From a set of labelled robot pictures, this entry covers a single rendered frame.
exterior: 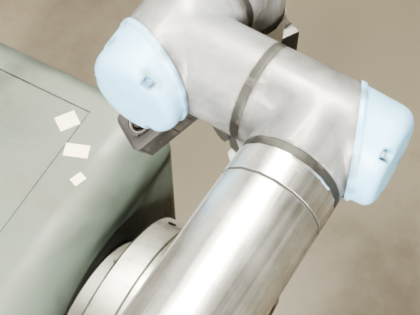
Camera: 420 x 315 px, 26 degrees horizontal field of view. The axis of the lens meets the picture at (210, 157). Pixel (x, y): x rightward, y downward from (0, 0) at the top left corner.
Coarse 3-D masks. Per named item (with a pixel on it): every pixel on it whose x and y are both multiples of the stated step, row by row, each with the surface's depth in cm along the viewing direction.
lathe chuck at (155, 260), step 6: (168, 246) 106; (162, 252) 105; (156, 258) 104; (150, 264) 104; (156, 264) 104; (150, 270) 103; (144, 276) 102; (138, 282) 102; (132, 288) 102; (138, 288) 102; (132, 294) 101; (126, 300) 101; (126, 306) 100; (120, 312) 100
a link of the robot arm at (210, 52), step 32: (160, 0) 64; (192, 0) 64; (224, 0) 65; (128, 32) 63; (160, 32) 63; (192, 32) 63; (224, 32) 63; (256, 32) 64; (96, 64) 64; (128, 64) 61; (160, 64) 62; (192, 64) 62; (224, 64) 62; (128, 96) 64; (160, 96) 62; (192, 96) 63; (224, 96) 62; (160, 128) 65; (224, 128) 64
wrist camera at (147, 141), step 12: (120, 120) 84; (192, 120) 83; (132, 132) 83; (144, 132) 82; (156, 132) 82; (168, 132) 83; (180, 132) 84; (132, 144) 83; (144, 144) 82; (156, 144) 83
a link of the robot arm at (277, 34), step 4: (284, 12) 75; (284, 16) 76; (284, 20) 76; (280, 24) 75; (276, 28) 74; (280, 28) 75; (268, 32) 80; (272, 32) 74; (276, 32) 75; (280, 32) 76; (272, 36) 75; (276, 36) 76; (280, 36) 76; (276, 40) 76; (280, 40) 77
